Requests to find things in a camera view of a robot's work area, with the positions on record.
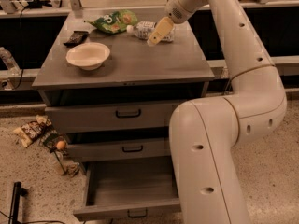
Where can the green snack bag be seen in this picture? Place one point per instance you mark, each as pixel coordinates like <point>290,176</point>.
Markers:
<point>115,22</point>

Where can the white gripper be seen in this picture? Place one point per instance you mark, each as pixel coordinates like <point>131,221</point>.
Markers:
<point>176,12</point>

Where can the grey bottom drawer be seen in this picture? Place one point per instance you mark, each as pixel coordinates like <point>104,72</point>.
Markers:
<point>132,188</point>

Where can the grey drawer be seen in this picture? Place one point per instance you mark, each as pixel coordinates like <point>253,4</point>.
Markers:
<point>111,117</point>
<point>119,150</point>
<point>132,188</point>

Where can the orange ball on floor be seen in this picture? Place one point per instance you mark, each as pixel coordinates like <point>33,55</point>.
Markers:
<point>61,145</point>

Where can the clear plastic water bottle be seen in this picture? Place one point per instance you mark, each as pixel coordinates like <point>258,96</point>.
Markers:
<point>143,29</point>

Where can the grey middle drawer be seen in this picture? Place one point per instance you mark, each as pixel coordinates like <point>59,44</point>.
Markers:
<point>119,150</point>

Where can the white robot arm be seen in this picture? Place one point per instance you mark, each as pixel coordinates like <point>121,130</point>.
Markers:
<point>203,131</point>

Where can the brown snack bag on floor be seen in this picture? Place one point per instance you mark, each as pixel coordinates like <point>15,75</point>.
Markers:
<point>32,130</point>

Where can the clear bottle on floor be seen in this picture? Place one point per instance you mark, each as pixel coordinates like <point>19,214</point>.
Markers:
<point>56,162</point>

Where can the grey top drawer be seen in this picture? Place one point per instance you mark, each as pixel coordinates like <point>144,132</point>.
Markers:
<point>111,117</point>

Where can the black stand on floor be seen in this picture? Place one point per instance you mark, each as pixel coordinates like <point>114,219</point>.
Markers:
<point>18,192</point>

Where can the white bowl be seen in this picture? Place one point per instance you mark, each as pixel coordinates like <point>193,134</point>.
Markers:
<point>88,56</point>

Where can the dark green packet on floor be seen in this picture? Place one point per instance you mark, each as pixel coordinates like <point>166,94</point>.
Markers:
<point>49,139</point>

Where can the crumpled wrapper on floor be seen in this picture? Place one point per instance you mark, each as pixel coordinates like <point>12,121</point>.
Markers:
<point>72,169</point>

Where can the clear bottle at left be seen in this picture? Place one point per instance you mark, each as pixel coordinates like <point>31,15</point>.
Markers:
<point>10,63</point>

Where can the grey drawer cabinet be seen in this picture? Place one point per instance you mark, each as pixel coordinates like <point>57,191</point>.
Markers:
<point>133,73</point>

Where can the dark snack bar wrapper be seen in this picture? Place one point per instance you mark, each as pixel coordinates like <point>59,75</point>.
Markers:
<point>77,38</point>

